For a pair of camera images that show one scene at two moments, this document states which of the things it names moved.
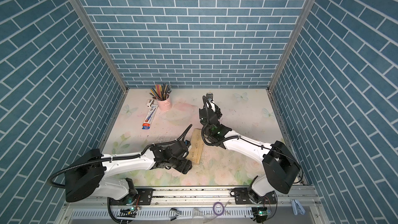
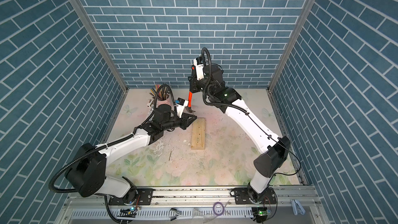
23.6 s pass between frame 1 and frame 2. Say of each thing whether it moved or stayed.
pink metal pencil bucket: stayed
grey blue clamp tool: stayed
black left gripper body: moved
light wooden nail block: moved
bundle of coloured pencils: stayed
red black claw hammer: moved
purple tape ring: stayed
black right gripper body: moved
